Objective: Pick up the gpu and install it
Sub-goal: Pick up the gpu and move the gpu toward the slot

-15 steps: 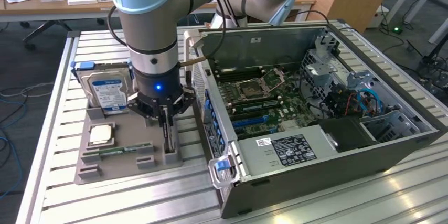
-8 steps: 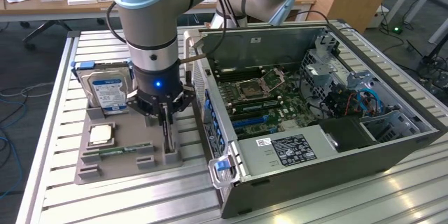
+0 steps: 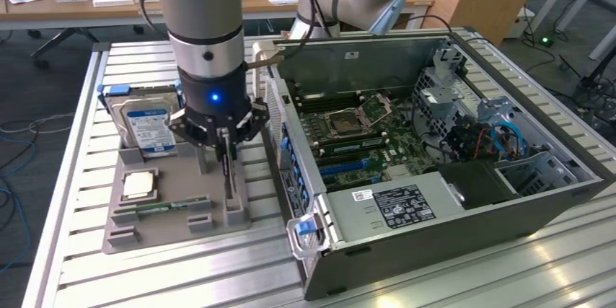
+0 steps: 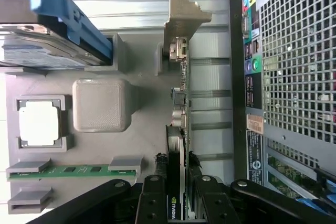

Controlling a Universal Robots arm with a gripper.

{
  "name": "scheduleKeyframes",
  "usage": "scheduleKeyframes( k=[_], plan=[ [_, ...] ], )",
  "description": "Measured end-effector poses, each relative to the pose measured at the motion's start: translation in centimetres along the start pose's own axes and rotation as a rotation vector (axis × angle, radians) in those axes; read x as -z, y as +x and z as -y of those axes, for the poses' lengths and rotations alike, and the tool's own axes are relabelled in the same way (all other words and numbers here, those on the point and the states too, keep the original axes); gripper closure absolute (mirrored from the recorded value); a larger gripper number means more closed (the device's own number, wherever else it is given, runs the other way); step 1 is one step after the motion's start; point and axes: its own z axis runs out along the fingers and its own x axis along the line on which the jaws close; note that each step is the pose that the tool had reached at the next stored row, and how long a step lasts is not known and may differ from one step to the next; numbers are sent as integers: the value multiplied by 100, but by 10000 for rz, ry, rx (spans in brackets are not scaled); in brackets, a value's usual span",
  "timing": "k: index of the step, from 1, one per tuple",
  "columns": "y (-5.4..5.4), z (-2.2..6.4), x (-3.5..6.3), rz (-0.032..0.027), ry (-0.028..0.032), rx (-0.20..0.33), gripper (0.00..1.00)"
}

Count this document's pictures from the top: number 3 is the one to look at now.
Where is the CPU socket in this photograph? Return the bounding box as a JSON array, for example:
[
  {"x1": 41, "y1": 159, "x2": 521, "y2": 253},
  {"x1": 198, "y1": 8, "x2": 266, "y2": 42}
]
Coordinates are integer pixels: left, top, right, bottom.
[{"x1": 326, "y1": 108, "x2": 371, "y2": 140}]

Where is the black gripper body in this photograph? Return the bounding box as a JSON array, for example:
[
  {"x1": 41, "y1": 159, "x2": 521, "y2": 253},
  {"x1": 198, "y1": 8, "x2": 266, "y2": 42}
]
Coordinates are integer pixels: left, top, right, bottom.
[{"x1": 179, "y1": 66, "x2": 255, "y2": 132}]

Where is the grey floor cable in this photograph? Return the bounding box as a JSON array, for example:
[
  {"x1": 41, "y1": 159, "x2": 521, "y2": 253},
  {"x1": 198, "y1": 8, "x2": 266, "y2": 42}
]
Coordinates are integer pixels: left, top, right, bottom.
[{"x1": 0, "y1": 111, "x2": 78, "y2": 136}]

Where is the white table frame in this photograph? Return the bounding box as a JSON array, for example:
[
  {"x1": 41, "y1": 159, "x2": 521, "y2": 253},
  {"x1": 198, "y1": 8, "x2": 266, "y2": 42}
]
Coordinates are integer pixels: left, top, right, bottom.
[{"x1": 527, "y1": 0, "x2": 616, "y2": 60}]

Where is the grey parts rack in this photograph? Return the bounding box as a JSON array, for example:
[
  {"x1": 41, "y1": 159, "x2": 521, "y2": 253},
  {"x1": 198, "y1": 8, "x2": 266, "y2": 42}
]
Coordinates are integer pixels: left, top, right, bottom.
[{"x1": 102, "y1": 138, "x2": 253, "y2": 255}]

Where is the hard disk in blue caddy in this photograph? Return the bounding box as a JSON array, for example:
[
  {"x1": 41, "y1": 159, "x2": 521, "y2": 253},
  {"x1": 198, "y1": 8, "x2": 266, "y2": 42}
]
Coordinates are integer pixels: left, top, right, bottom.
[{"x1": 98, "y1": 84, "x2": 187, "y2": 159}]

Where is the green motherboard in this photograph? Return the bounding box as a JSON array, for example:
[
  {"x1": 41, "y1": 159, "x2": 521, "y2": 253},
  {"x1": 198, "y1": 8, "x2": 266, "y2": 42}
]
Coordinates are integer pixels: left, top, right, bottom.
[{"x1": 283, "y1": 79, "x2": 447, "y2": 193}]

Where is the grey open PC case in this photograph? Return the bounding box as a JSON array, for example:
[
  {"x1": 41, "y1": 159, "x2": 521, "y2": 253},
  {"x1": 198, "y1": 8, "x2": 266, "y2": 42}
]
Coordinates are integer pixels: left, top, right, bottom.
[{"x1": 253, "y1": 26, "x2": 616, "y2": 302}]

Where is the black RAM stick white label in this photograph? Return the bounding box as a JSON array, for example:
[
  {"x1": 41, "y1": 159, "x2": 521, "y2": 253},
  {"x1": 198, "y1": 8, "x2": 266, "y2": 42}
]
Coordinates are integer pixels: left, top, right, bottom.
[{"x1": 315, "y1": 136, "x2": 390, "y2": 156}]

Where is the black chair base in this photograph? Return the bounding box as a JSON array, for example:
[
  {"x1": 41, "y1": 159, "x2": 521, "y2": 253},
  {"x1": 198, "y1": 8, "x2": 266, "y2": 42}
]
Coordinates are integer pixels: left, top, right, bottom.
[{"x1": 29, "y1": 25, "x2": 146, "y2": 70}]

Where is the blue floor cable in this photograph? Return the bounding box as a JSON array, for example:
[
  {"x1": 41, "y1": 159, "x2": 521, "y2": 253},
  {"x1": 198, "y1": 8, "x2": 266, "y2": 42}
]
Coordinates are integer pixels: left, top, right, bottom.
[{"x1": 0, "y1": 133, "x2": 39, "y2": 273}]

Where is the flat white box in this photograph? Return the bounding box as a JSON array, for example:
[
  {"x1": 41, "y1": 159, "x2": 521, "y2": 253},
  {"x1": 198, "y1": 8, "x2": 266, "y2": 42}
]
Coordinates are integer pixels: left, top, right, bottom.
[{"x1": 93, "y1": 0, "x2": 137, "y2": 9}]

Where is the blue case latch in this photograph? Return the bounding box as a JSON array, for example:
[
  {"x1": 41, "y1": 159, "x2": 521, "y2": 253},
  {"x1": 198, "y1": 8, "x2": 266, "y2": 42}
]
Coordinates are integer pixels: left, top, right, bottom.
[{"x1": 294, "y1": 218, "x2": 323, "y2": 239}]

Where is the white socket box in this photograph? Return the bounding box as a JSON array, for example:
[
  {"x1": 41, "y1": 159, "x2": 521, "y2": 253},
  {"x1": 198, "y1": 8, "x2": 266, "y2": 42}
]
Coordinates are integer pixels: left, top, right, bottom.
[{"x1": 505, "y1": 6, "x2": 539, "y2": 40}]

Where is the black expansion slot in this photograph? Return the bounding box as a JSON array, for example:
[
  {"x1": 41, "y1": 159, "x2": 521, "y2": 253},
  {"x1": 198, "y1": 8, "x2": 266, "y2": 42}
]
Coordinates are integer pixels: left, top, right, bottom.
[{"x1": 317, "y1": 151, "x2": 375, "y2": 164}]

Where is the metal socket cover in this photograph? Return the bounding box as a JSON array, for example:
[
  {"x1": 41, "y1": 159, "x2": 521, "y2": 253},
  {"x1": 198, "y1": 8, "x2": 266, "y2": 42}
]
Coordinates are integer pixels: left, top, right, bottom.
[{"x1": 359, "y1": 92, "x2": 395, "y2": 129}]

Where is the black case power cable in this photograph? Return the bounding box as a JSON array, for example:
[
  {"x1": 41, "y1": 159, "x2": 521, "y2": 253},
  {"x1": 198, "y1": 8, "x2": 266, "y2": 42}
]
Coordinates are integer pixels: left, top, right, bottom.
[{"x1": 399, "y1": 14, "x2": 457, "y2": 39}]

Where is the silver CPU chip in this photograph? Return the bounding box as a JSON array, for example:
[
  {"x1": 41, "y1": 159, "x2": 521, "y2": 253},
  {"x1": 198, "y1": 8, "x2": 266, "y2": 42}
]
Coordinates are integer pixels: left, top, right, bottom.
[{"x1": 123, "y1": 172, "x2": 158, "y2": 201}]

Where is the grey power supply unit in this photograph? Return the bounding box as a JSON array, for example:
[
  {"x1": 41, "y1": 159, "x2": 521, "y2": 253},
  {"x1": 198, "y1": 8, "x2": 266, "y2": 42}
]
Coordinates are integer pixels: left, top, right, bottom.
[{"x1": 318, "y1": 170, "x2": 467, "y2": 245}]

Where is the wooden desk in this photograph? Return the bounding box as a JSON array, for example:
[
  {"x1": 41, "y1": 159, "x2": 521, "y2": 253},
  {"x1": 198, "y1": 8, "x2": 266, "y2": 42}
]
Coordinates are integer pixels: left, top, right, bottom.
[{"x1": 0, "y1": 0, "x2": 438, "y2": 40}]

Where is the silver metal bracket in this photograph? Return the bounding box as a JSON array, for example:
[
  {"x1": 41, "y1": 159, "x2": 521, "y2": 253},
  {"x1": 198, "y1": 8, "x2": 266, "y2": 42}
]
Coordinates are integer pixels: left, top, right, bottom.
[{"x1": 477, "y1": 95, "x2": 525, "y2": 123}]

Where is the red disk wire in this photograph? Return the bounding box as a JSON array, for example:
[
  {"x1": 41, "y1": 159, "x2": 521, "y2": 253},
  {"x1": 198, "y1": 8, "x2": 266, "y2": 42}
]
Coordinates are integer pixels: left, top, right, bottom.
[{"x1": 474, "y1": 128, "x2": 489, "y2": 159}]

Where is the blue expansion slot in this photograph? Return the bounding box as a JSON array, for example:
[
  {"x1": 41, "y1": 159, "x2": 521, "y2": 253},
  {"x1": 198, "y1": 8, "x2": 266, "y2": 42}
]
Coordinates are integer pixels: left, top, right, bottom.
[{"x1": 318, "y1": 162, "x2": 373, "y2": 178}]

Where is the blue disk wire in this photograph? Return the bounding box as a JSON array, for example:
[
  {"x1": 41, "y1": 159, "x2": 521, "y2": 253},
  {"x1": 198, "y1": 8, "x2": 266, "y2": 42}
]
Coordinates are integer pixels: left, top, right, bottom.
[{"x1": 494, "y1": 120, "x2": 531, "y2": 162}]

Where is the green graphics card black heatsink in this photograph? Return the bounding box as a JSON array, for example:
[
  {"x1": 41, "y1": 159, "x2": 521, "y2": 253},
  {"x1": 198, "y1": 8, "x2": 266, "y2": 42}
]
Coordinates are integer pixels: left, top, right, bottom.
[{"x1": 219, "y1": 129, "x2": 241, "y2": 201}]

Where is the metal disk bay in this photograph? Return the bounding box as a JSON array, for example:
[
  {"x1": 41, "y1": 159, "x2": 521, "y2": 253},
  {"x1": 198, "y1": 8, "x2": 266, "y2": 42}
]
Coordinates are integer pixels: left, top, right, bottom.
[{"x1": 494, "y1": 151, "x2": 582, "y2": 197}]

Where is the green RAM stick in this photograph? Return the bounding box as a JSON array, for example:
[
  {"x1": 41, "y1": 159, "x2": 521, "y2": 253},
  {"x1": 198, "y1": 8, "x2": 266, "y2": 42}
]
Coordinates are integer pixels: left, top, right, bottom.
[{"x1": 115, "y1": 196, "x2": 211, "y2": 215}]

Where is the perforated metal drive cage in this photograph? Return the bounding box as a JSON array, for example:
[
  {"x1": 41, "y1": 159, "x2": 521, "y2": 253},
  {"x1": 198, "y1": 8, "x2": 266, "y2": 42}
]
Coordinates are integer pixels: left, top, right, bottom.
[{"x1": 413, "y1": 43, "x2": 487, "y2": 139}]

